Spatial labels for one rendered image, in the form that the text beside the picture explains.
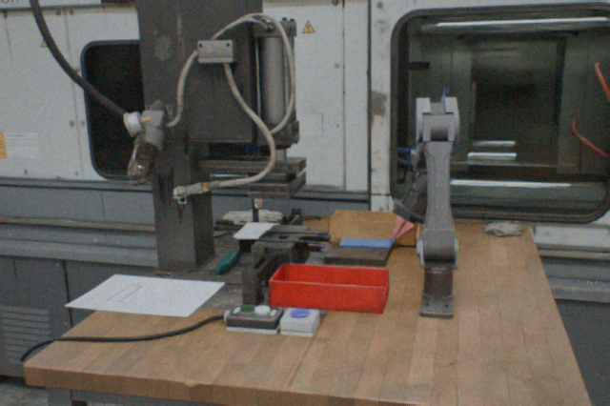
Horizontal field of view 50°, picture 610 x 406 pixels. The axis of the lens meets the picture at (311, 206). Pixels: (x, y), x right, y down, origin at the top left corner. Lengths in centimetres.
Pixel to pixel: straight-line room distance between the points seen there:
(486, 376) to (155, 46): 104
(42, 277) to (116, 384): 169
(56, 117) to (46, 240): 50
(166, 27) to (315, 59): 73
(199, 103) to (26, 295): 160
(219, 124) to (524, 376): 88
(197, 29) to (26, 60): 127
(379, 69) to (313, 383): 123
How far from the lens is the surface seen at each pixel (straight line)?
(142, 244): 258
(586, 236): 218
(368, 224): 185
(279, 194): 153
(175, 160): 165
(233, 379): 117
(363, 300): 140
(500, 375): 119
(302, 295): 142
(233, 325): 134
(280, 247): 157
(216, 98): 159
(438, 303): 144
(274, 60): 156
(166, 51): 163
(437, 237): 144
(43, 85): 272
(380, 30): 212
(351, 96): 219
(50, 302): 292
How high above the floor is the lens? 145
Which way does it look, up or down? 14 degrees down
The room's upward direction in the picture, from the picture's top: 1 degrees counter-clockwise
